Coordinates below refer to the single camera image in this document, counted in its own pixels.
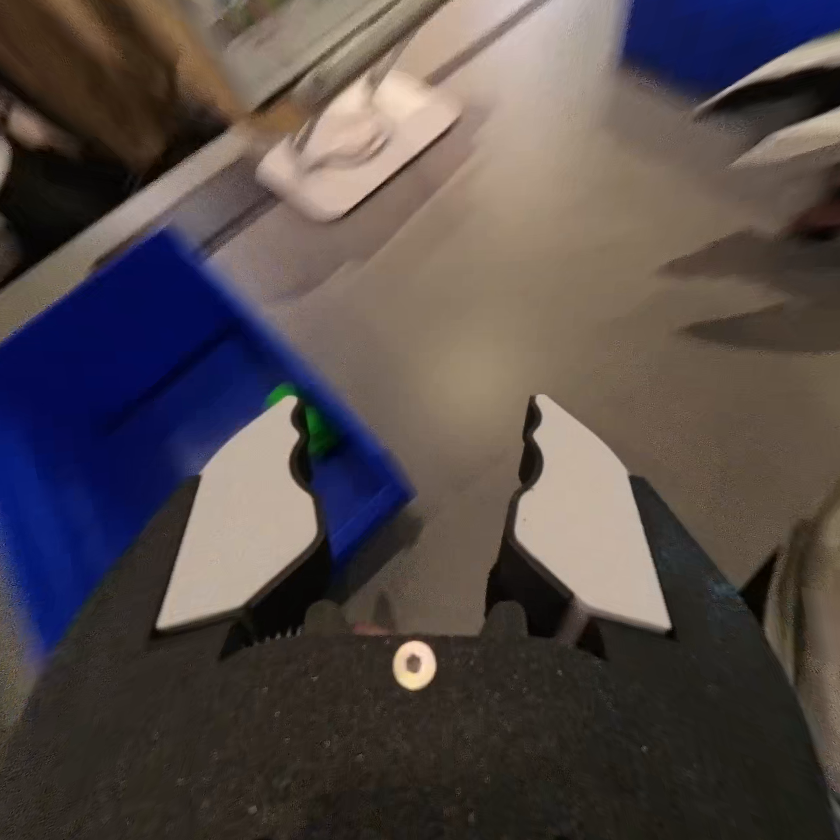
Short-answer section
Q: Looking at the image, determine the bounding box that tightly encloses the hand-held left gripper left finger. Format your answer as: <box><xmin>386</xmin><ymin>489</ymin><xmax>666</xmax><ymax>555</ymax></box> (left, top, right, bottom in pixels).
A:
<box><xmin>152</xmin><ymin>394</ymin><xmax>329</xmax><ymax>635</ymax></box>

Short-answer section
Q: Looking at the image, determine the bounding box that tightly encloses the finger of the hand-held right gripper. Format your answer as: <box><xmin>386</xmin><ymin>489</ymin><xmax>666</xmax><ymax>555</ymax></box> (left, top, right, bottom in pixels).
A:
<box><xmin>728</xmin><ymin>121</ymin><xmax>840</xmax><ymax>172</ymax></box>
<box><xmin>694</xmin><ymin>36</ymin><xmax>840</xmax><ymax>120</ymax></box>

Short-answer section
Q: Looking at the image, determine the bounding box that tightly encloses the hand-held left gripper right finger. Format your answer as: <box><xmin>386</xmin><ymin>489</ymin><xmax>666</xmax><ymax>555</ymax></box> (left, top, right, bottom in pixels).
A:
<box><xmin>502</xmin><ymin>392</ymin><xmax>673</xmax><ymax>648</ymax></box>

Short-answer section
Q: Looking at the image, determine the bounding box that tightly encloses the blue plastic bin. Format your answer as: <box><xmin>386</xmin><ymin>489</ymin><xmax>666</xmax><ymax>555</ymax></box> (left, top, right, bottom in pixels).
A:
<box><xmin>0</xmin><ymin>226</ymin><xmax>417</xmax><ymax>664</ymax></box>
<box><xmin>620</xmin><ymin>0</ymin><xmax>840</xmax><ymax>89</ymax></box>

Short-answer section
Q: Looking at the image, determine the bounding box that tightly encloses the green two-stud block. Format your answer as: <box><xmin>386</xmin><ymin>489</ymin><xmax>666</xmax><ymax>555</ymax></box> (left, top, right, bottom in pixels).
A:
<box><xmin>266</xmin><ymin>384</ymin><xmax>342</xmax><ymax>458</ymax></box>

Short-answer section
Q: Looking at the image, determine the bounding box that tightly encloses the white instruction sheet stand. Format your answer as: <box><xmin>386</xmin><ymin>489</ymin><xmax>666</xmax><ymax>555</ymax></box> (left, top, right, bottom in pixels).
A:
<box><xmin>223</xmin><ymin>66</ymin><xmax>463</xmax><ymax>222</ymax></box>

